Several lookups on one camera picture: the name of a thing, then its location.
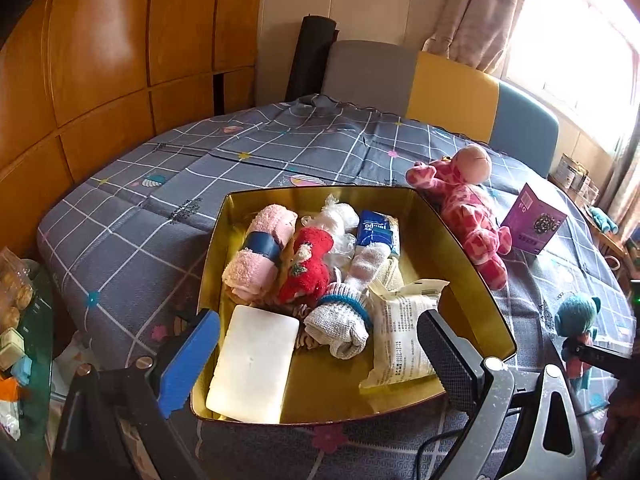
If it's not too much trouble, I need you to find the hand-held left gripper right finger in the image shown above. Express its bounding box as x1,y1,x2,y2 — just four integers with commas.
416,309,589,480

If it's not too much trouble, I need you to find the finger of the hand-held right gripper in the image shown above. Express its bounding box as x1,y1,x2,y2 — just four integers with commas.
564,341,637,363

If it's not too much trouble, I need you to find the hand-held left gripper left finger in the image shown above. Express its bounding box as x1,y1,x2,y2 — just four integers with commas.
50,309,221,480

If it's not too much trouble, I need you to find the blue plush toy pink dress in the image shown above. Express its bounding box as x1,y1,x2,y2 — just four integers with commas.
555,292,603,391

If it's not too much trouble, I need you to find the white snack packet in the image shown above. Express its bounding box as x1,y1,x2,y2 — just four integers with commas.
358,280,451,391

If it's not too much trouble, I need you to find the beige cloth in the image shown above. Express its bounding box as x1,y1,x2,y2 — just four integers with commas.
372,257,405,293

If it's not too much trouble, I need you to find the pink towel blue band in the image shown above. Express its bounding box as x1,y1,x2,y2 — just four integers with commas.
221,204,298,306

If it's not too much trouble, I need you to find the white knit glove blue trim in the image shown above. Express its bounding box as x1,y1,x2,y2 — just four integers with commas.
302,282,373,360

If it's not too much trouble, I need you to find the gold tin box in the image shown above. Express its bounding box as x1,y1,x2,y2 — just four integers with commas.
190,185,518,426

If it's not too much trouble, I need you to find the brown scrunchie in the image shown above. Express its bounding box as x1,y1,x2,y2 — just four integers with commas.
290,300,321,351

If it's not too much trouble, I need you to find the white fluffy sock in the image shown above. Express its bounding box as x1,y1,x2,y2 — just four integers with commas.
345,245,391,291

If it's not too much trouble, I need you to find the blue tissue pack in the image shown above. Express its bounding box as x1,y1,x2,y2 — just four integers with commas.
355,210,401,258

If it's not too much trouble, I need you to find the red fuzzy plush sock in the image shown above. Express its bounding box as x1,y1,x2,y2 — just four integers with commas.
277,226,335,306

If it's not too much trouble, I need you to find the white plastic bag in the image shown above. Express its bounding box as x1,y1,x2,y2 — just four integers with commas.
300,195,361,271

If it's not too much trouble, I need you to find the wooden desk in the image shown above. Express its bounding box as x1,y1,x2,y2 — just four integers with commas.
547,175,626,261

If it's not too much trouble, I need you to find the purple printed carton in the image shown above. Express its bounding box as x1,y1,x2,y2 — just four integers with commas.
500,182,568,256

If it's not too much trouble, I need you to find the pink giraffe plush toy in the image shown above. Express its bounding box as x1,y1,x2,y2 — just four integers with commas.
405,144,513,291

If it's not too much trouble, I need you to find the grey checked bedsheet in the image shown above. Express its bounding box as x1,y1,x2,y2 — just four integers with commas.
36,94,631,480

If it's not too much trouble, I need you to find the beige curtain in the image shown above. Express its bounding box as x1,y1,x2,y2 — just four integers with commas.
607,135,640,241
422,0,541,76

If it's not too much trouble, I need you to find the metal tin can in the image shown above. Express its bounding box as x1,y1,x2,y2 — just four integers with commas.
557,154,581,186

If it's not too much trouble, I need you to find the clear cookie bag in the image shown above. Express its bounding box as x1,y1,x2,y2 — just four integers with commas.
0,247,41,331

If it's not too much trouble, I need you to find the grey yellow blue headboard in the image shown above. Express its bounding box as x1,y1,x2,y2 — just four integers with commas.
320,40,560,178

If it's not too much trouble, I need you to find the window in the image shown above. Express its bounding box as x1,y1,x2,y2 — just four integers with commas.
500,0,640,156

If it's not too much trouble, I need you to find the wooden wardrobe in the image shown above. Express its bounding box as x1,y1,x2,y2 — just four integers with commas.
0,0,266,206

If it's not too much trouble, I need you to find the black rolled mat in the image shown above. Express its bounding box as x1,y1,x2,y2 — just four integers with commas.
285,15,340,103

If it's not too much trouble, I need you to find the black cable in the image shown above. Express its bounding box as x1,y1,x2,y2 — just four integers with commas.
415,407,481,466

